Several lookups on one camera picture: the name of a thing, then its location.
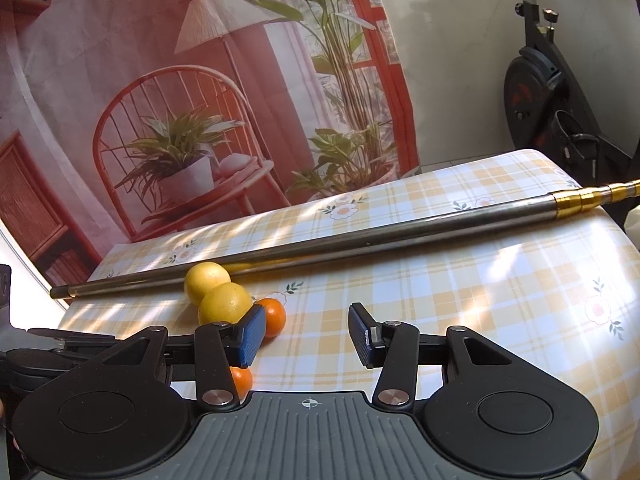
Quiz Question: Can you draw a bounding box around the long metal pole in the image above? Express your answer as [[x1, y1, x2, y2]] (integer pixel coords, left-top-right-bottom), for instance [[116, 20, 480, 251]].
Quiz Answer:
[[50, 177, 640, 301]]

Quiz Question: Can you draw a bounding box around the black exercise bike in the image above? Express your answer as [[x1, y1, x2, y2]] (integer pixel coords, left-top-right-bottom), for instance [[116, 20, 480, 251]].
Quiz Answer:
[[470, 0, 640, 191]]

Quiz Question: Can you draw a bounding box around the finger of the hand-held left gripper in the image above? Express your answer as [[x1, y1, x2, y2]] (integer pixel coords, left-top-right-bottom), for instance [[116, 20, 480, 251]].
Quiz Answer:
[[27, 329, 146, 359]]

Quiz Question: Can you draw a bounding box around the plaid floral tablecloth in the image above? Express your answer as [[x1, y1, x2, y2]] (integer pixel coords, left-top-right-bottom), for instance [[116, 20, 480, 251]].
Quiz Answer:
[[50, 149, 640, 480]]

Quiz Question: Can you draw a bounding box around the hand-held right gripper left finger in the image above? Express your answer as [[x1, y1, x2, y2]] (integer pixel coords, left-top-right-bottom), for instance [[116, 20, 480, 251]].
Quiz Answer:
[[100, 305, 267, 409]]

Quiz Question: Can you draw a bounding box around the large yellow citrus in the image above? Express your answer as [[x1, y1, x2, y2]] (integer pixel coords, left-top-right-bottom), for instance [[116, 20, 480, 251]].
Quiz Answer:
[[198, 282, 254, 326], [184, 262, 232, 307]]

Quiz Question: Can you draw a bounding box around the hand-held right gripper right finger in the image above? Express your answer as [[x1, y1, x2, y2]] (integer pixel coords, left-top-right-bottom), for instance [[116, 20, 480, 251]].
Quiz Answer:
[[348, 302, 531, 409]]

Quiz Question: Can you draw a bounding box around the orange mandarin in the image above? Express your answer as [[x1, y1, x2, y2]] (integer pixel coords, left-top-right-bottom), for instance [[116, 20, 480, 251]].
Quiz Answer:
[[230, 366, 254, 397], [257, 298, 287, 339]]

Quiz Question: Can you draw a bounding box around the printed curtain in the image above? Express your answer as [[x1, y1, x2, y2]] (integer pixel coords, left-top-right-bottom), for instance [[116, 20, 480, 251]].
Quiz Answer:
[[0, 0, 418, 301]]

